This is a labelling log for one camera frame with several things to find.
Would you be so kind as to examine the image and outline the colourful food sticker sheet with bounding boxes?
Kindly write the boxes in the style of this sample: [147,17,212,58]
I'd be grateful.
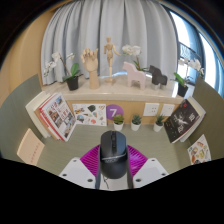
[186,133,213,166]

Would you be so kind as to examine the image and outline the white sticker sheet card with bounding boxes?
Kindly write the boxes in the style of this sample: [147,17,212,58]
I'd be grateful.
[72,103,108,127]

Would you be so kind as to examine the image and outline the wooden hand model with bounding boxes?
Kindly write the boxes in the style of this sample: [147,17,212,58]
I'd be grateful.
[80,48,101,90]

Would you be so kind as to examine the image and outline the white orchid behind horse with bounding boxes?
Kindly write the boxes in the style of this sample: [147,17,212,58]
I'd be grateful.
[121,44,149,73]

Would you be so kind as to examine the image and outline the dark wooden horse figure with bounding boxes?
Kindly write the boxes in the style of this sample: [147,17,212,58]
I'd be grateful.
[148,64,169,91]

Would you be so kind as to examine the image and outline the black computer mouse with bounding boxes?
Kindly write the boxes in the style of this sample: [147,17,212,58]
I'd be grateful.
[99,130,129,180]

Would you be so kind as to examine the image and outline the black hardcover book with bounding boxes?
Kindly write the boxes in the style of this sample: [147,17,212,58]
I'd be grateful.
[163,98,201,144]

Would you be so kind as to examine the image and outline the wooden artist mannequin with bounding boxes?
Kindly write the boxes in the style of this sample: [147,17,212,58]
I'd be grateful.
[103,36,123,84]

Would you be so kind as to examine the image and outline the light grey curtain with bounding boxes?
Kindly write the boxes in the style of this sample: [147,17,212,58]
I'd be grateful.
[40,0,179,86]

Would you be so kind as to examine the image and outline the pink wooden horse figure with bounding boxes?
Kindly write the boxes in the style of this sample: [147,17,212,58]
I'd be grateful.
[121,61,148,90]

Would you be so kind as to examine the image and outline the white wall socket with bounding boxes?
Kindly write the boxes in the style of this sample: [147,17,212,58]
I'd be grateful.
[142,102,160,117]

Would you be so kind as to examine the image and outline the purple round number sticker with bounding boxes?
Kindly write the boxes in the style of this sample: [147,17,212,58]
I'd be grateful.
[105,103,125,122]

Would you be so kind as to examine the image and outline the red and white magazine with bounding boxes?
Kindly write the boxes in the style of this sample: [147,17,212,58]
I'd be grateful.
[38,92,77,143]

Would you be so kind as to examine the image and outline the small succulent in white pot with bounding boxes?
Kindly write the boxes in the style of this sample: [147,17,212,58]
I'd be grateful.
[153,114,166,133]
[112,114,125,132]
[130,114,143,132]

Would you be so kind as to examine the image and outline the beige card with red text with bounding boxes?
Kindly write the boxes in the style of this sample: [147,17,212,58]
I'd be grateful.
[16,128,46,167]

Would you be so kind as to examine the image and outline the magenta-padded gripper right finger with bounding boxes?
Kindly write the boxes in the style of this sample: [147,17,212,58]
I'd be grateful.
[125,144,169,190]

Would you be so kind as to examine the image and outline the beige wooden ledge with backboard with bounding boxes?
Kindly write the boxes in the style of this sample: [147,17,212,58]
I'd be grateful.
[41,74,188,127]

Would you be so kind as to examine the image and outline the white orchid in black pot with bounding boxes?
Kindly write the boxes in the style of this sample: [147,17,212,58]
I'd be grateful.
[172,57,205,98]
[42,51,84,92]

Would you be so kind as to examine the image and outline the white books behind black book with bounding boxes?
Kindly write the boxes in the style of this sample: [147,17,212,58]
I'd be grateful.
[179,95,207,144]

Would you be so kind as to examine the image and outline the stack of white books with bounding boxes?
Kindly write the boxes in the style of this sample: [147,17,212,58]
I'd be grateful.
[25,90,54,139]

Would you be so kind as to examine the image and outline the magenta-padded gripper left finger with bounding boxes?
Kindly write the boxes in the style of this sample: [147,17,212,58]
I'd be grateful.
[58,144,103,190]

